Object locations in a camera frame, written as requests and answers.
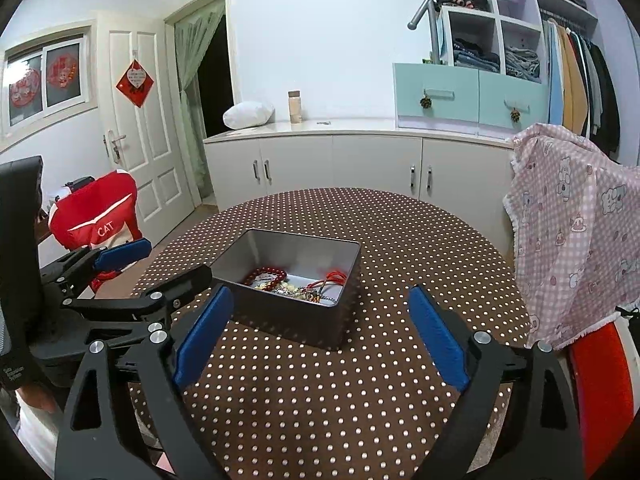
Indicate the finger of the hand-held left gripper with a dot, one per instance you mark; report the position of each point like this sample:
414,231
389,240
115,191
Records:
122,252
190,280

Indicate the row of hanging clothes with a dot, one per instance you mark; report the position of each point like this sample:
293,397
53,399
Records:
580,90

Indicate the person's left hand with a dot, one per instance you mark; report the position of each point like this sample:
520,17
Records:
40,397

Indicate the white panel door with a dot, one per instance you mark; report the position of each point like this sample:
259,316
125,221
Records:
150,160

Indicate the pink printed blanket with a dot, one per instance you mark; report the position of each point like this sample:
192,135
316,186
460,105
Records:
575,210

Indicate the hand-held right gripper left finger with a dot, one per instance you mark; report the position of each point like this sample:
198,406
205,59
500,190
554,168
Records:
205,340

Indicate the red diamond door decoration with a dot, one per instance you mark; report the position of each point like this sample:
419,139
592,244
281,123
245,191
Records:
134,82

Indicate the green curtain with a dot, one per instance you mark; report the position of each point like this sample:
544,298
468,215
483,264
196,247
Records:
187,85

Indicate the folded jeans stack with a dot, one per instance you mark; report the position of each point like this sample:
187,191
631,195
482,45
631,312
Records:
475,57

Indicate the grey metal tin box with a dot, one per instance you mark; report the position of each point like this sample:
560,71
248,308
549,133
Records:
300,327

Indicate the folded grey clothes stack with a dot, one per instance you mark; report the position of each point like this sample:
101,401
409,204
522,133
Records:
522,65

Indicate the white bag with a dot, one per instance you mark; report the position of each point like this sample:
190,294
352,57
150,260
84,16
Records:
248,115

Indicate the black device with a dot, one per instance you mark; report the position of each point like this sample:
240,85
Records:
80,185

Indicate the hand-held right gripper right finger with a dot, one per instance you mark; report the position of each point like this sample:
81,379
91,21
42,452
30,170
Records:
440,340

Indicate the pine cone ornament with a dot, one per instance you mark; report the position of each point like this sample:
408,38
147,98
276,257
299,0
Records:
515,115
426,102

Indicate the teal drawer unit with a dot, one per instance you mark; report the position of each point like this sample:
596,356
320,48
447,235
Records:
415,85

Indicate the beige bottle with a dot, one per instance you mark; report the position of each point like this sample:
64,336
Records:
295,107

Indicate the white sideboard cabinet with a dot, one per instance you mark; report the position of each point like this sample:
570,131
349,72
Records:
350,170

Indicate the red chair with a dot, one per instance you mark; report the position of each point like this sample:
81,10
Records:
600,385

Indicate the window with red papercuts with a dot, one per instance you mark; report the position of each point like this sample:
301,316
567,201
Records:
30,90

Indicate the grey metal handrail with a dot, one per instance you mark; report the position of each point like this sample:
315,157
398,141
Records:
430,0

